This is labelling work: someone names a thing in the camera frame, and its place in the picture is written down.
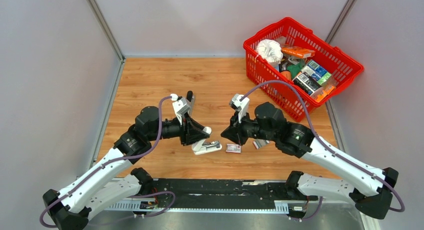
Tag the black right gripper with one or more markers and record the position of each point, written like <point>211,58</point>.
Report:
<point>234,131</point>

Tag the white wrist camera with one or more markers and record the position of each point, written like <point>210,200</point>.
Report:
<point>240,104</point>
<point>181,106</point>

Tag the white stapler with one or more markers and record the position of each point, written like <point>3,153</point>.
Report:
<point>201,146</point>

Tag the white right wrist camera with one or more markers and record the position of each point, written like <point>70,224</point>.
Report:
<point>240,104</point>

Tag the open staple box tray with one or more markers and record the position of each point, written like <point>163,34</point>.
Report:
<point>258,143</point>

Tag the blue green box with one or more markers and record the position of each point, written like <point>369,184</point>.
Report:
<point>317,72</point>

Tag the grey stapler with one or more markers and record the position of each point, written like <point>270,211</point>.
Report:
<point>190,98</point>

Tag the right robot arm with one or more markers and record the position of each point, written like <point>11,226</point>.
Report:
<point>368,188</point>

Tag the white crumpled bag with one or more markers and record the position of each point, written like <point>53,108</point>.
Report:
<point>271,51</point>

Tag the black white box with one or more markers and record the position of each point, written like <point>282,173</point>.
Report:
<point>308,84</point>

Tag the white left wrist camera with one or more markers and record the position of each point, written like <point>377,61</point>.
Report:
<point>181,106</point>

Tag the red plastic basket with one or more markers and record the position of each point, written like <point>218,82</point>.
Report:
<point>294,101</point>

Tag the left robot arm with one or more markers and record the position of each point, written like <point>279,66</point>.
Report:
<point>74,206</point>

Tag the red white staple box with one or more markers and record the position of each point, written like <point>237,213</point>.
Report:
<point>233,148</point>

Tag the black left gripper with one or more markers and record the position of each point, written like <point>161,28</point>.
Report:
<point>192,132</point>

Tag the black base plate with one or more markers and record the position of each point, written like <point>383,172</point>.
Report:
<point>214,194</point>

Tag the orange box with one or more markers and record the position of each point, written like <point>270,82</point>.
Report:
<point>297,51</point>

